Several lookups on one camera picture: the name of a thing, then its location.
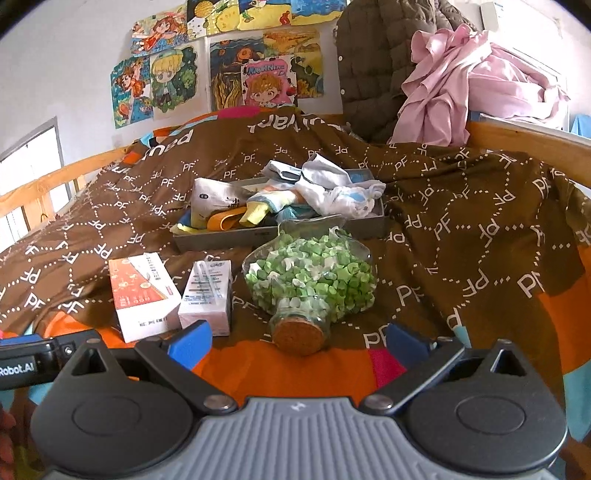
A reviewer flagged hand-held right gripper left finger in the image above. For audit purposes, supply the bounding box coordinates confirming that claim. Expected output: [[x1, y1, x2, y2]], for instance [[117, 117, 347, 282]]
[[55, 320, 237, 415]]

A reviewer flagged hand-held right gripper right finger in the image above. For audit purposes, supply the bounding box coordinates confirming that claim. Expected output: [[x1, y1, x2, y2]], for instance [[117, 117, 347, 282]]
[[358, 322, 539, 415]]

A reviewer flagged grey tray with cartoon picture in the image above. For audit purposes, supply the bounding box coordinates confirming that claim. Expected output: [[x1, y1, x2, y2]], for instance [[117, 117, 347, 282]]
[[172, 168, 386, 254]]

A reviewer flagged white black-print sock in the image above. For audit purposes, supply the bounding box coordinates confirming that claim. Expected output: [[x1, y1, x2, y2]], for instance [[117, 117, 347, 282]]
[[191, 178, 252, 228]]

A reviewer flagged pastel striped sock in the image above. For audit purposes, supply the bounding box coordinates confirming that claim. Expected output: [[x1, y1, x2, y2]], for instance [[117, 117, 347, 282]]
[[240, 189, 298, 228]]

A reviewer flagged white blue-patterned cloth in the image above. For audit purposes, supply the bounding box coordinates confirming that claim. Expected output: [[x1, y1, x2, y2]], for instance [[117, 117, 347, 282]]
[[295, 154, 387, 217]]

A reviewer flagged light blue cloth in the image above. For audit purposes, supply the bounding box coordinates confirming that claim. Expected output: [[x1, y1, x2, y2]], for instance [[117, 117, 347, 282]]
[[277, 209, 319, 228]]

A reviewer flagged grey white sock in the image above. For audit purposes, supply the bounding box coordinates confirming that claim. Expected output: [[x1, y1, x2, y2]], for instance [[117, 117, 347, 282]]
[[262, 161, 305, 185]]

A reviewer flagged small white carton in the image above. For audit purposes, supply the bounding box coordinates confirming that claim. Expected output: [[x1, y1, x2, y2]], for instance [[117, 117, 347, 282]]
[[178, 260, 233, 337]]

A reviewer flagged orange white cardboard box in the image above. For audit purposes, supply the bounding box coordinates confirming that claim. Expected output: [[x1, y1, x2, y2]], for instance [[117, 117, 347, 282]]
[[108, 253, 183, 343]]

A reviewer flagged glass bottle of green stars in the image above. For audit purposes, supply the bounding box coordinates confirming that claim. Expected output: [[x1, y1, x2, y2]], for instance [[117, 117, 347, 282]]
[[242, 219, 376, 357]]

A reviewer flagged brown orange printed blanket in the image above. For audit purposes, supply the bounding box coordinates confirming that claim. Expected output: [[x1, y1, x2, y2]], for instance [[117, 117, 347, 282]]
[[0, 106, 591, 480]]

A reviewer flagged window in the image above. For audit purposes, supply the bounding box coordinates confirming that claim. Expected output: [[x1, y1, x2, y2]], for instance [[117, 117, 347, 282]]
[[0, 117, 65, 252]]

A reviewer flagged pink garment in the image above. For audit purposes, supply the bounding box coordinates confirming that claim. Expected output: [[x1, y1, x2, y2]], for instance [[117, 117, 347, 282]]
[[388, 23, 571, 147]]

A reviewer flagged girl poster blue background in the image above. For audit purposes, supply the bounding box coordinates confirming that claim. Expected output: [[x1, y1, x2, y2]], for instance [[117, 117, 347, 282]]
[[110, 58, 154, 130]]

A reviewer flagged blond boy poster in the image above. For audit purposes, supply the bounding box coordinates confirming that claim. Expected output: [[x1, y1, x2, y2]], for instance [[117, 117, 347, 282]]
[[148, 44, 199, 121]]

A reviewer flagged pink girl poster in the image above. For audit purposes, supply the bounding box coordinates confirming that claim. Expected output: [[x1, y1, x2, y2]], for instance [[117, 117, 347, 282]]
[[241, 54, 297, 110]]

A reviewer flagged dark seaweed painting poster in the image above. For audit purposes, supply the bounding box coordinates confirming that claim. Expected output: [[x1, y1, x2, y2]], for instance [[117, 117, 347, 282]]
[[210, 36, 265, 110]]

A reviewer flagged brown quilted jacket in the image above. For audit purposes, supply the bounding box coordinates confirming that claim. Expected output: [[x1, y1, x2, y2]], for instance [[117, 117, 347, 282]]
[[335, 0, 467, 144]]

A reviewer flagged orange-haired girl poster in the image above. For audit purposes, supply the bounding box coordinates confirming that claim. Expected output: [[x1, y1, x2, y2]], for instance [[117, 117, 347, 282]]
[[131, 11, 189, 57]]

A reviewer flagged orange fish painting poster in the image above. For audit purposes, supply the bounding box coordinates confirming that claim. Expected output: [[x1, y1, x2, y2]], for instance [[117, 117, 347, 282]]
[[263, 27, 325, 99]]

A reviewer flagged yellow fruit poster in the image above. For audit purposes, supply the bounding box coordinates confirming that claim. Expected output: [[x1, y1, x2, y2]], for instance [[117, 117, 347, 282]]
[[187, 0, 241, 38]]

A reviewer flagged yellow beach poster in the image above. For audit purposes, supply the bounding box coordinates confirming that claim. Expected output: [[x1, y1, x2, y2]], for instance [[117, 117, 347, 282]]
[[238, 0, 294, 32]]

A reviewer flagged white air conditioner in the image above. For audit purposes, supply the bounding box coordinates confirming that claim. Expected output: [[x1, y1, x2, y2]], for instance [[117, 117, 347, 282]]
[[479, 1, 514, 29]]

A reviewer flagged wooden bed rail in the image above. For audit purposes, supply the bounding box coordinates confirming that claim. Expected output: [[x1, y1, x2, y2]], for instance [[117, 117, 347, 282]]
[[0, 143, 139, 222], [464, 117, 591, 190]]

